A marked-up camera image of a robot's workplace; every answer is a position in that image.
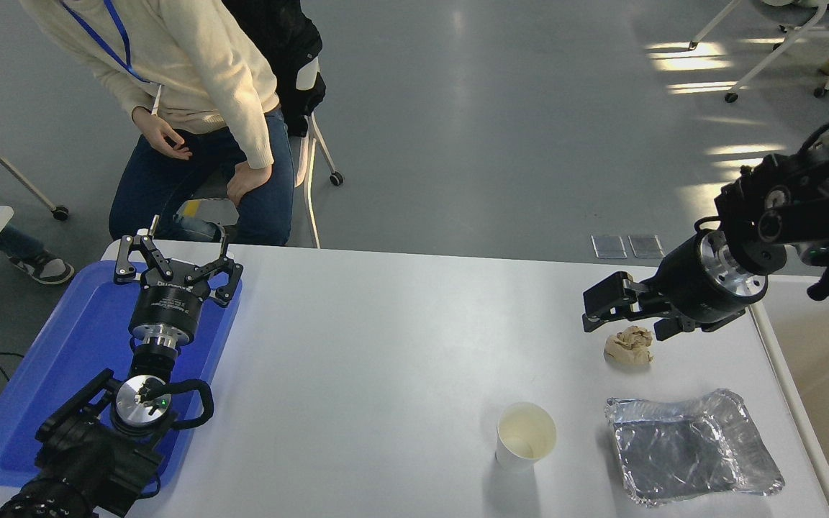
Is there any white paper cup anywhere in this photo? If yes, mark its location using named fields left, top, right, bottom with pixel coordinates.
left=495, top=401, right=558, bottom=472

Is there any crumpled tan paper ball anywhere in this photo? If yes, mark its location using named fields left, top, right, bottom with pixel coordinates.
left=604, top=325, right=655, bottom=366

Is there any white frame office chair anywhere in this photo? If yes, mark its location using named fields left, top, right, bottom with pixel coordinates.
left=191, top=56, right=345, bottom=250

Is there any white frame wheeled chair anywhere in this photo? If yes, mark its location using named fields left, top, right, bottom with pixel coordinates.
left=688, top=0, right=829, bottom=103

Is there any silver foil tray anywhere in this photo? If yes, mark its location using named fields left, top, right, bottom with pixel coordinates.
left=604, top=388, right=786, bottom=506

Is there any person's right hand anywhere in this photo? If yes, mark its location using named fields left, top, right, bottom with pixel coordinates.
left=132, top=106, right=194, bottom=160

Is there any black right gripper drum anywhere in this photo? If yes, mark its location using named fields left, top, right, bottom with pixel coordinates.
left=645, top=232, right=748, bottom=333

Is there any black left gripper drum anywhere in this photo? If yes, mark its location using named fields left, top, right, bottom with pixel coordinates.
left=129, top=279, right=212, bottom=340

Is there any clear floor plate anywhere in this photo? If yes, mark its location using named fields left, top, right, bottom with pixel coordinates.
left=628, top=235, right=666, bottom=260
left=592, top=235, right=628, bottom=260

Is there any person's left hand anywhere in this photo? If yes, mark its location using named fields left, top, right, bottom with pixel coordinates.
left=226, top=160, right=273, bottom=206

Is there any blue plastic tray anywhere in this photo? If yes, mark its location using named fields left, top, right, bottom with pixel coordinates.
left=0, top=259, right=244, bottom=497

